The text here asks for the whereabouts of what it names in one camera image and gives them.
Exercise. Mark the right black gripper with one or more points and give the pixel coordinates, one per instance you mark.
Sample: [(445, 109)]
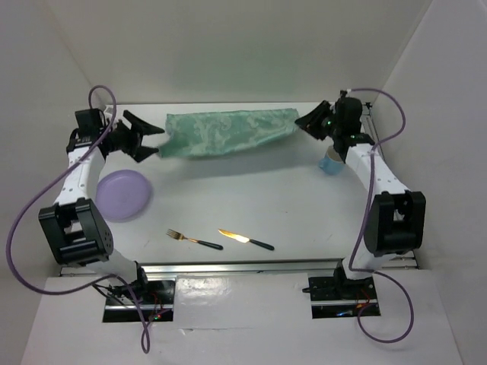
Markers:
[(310, 122)]

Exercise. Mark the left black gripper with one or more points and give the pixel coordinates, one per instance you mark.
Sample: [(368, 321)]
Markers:
[(134, 139)]

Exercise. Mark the teal patterned cloth napkin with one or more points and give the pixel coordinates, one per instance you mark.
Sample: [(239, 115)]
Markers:
[(215, 134)]

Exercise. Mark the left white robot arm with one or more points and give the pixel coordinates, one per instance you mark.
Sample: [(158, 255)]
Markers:
[(76, 231)]

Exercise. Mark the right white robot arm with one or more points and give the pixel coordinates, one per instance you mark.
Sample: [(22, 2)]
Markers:
[(394, 217)]

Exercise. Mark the light blue mug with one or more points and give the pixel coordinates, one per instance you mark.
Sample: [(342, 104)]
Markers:
[(331, 164)]

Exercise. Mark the lilac plastic plate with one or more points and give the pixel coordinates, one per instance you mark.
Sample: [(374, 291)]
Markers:
[(123, 195)]

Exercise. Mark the gold fork green handle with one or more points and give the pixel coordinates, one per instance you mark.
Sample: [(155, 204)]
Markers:
[(180, 237)]

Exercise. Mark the gold knife green handle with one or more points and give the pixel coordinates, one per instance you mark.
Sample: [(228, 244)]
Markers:
[(244, 239)]

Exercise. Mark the front aluminium rail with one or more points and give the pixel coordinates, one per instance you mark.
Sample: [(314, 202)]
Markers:
[(407, 261)]

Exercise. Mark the aluminium rail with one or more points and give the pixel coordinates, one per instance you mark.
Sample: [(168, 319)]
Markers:
[(398, 153), (407, 261)]

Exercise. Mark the right side aluminium rail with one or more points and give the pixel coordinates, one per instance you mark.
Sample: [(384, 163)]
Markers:
[(398, 153)]

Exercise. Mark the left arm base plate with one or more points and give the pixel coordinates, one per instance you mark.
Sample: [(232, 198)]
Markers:
[(156, 302)]

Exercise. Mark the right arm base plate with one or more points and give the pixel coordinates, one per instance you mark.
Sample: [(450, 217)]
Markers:
[(329, 299)]

